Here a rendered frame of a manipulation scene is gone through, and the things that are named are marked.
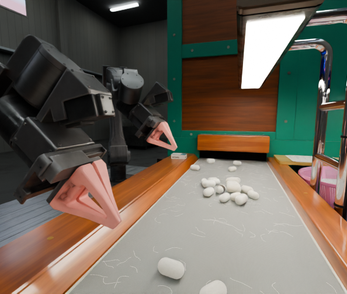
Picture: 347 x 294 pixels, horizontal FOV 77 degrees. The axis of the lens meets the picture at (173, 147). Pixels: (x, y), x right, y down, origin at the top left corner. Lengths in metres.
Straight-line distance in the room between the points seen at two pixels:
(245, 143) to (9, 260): 0.84
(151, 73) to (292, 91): 9.91
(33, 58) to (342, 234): 0.47
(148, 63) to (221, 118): 9.99
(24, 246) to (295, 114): 0.97
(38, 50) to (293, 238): 0.44
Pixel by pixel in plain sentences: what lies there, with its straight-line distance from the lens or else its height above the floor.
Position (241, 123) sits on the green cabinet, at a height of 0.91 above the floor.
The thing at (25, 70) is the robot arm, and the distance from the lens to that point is 0.31.
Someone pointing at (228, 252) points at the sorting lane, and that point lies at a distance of 0.36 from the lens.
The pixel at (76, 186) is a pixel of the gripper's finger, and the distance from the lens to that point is 0.28.
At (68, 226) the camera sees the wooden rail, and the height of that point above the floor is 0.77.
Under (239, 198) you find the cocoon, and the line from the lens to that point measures 0.51.
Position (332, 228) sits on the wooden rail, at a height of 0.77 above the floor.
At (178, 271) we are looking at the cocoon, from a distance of 0.30.
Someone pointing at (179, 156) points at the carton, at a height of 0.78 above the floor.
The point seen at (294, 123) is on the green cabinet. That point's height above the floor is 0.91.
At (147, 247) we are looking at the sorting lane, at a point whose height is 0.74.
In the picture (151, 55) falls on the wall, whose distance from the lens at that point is 10.95.
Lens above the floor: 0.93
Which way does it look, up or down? 8 degrees down
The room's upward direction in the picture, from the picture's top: straight up
